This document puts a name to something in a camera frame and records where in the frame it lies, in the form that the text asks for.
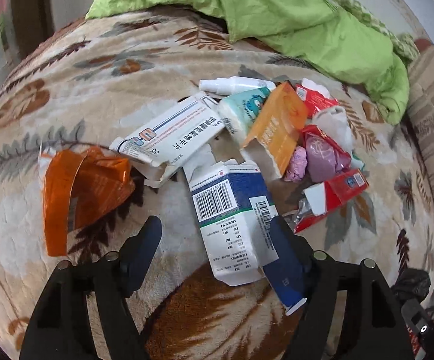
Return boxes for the white spray bottle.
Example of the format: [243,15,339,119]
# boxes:
[199,76,276,96]

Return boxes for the red tissue pack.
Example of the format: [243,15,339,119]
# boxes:
[296,78,339,118]

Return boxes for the crumpled white tissue wad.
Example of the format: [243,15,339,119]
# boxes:
[312,106,354,154]

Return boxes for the orange medicine box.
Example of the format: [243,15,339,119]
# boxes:
[241,82,308,182]

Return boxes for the pink crumpled paper ball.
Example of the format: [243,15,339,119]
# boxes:
[284,146,307,182]

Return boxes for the white medicine box blue stripe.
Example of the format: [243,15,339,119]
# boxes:
[109,92,224,189]

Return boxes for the green quilt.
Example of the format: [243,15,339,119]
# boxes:
[87,0,419,125]

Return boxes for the red cigarette box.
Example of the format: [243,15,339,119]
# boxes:
[285,169,369,234]

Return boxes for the orange plastic wrapper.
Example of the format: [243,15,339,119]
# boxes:
[38,146,135,257]

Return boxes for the teal tissue pack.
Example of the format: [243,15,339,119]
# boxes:
[217,87,271,146]

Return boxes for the red bag purple contents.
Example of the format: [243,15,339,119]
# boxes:
[302,124,351,183]

